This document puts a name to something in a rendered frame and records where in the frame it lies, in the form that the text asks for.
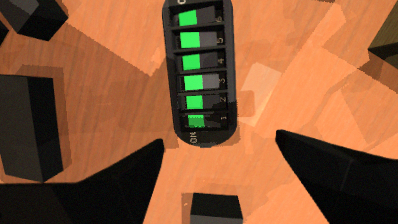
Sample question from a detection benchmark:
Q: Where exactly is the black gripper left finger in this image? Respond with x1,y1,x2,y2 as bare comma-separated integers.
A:
0,139,164,224

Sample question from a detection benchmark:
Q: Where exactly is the dark grey switch panel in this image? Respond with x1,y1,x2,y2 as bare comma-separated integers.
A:
162,0,237,148

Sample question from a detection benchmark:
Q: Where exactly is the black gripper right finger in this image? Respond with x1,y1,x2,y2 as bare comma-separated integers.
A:
275,129,398,224

